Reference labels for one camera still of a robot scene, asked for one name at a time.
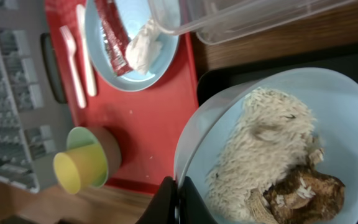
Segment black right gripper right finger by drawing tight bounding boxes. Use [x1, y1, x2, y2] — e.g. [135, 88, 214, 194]
[179, 177, 217, 224]

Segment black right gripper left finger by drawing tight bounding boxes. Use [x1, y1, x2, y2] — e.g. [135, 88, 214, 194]
[136, 176, 177, 224]

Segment rice and meat leftovers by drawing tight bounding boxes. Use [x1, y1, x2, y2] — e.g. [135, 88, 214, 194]
[206, 88, 345, 223]

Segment yellow plastic cup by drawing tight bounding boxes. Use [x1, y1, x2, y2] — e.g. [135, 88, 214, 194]
[53, 144, 108, 194]

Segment green bowl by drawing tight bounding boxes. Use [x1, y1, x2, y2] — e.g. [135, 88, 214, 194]
[67, 126, 122, 187]

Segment cream plastic spoon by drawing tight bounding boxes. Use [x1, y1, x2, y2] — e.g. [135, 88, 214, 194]
[76, 4, 97, 96]

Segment white napkin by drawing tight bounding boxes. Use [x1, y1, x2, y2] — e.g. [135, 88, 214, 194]
[125, 18, 163, 75]

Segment light blue bowl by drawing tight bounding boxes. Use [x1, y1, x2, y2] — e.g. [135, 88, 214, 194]
[174, 68, 358, 224]

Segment red ketchup packet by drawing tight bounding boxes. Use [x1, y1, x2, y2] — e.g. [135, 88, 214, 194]
[94, 0, 132, 76]

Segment white plastic fork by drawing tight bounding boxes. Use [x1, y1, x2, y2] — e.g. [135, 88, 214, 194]
[60, 26, 86, 109]

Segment black waste tray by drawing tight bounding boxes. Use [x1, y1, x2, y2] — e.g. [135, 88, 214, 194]
[196, 49, 358, 106]

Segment grey dishwasher rack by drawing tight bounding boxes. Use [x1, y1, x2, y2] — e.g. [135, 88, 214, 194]
[0, 1, 56, 194]

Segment red plastic tray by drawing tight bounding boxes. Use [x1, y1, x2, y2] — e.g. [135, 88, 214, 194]
[44, 1, 198, 194]

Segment clear plastic bin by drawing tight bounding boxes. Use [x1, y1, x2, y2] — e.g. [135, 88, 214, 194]
[148, 0, 354, 45]

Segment light blue plate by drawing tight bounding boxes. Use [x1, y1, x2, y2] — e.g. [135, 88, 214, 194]
[85, 0, 179, 92]

